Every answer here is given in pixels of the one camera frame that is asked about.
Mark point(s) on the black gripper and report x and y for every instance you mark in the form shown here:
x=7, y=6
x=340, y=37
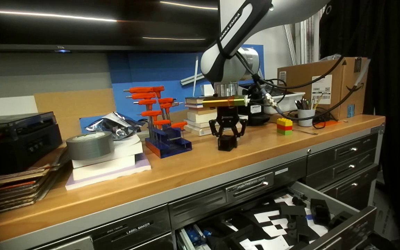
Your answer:
x=228, y=116

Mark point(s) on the small black plastic block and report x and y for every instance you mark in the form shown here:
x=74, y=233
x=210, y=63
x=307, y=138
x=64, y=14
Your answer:
x=228, y=142

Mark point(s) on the black metal drawer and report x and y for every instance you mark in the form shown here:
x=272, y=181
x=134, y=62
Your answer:
x=347, y=231

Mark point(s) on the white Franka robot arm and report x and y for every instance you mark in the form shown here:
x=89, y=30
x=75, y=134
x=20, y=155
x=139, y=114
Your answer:
x=236, y=33

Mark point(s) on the blue drawer item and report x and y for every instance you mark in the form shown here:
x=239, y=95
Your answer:
x=195, y=237

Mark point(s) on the black appliance with white label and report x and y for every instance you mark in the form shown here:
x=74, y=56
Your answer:
x=256, y=109

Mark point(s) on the small white box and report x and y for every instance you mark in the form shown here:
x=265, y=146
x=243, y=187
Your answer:
x=209, y=89

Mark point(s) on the stacked toy bricks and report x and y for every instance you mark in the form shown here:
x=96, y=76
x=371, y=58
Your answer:
x=285, y=127

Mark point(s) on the thin white rod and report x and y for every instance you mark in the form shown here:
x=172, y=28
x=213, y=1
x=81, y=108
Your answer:
x=195, y=70

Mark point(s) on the white pen cup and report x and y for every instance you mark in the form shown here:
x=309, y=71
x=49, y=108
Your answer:
x=306, y=119

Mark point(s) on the cardboard box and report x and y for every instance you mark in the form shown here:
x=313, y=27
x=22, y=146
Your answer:
x=320, y=88

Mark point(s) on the checkerboard paper sheet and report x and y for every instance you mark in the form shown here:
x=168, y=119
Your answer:
x=274, y=223

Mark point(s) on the orange sheet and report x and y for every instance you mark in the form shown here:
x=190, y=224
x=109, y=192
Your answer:
x=331, y=123

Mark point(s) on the silver foil packets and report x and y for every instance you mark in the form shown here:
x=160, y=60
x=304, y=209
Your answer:
x=117, y=126

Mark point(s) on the stack of white books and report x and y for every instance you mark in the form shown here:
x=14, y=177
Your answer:
x=111, y=169

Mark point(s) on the black tool cabinet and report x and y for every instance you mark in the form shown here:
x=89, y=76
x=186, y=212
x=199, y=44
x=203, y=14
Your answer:
x=139, y=227

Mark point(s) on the brown cardboard sheet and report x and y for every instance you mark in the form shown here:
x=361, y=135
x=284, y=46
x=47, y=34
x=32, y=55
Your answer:
x=75, y=109

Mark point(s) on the black television screen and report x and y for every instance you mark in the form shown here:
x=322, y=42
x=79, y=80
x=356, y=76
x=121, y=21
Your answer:
x=93, y=23

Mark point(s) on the black curtain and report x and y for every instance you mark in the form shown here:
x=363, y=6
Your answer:
x=395, y=70

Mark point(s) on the black electronic device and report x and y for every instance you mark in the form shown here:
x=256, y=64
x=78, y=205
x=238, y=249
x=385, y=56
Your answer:
x=17, y=144

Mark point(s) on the stack of dark folders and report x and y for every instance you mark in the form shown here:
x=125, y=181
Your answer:
x=20, y=189

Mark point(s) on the white board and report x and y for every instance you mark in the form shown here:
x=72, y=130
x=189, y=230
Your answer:
x=6, y=106

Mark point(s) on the aluminium rail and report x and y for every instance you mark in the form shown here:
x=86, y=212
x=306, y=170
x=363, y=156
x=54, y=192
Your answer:
x=193, y=78

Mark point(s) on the blue wall board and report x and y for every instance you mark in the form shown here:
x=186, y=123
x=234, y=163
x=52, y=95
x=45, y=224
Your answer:
x=163, y=70

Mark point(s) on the aluminium frame stand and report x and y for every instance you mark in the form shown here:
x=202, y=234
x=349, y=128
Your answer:
x=297, y=42

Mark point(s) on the grey duct tape roll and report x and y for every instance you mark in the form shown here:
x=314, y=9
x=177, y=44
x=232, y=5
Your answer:
x=89, y=146

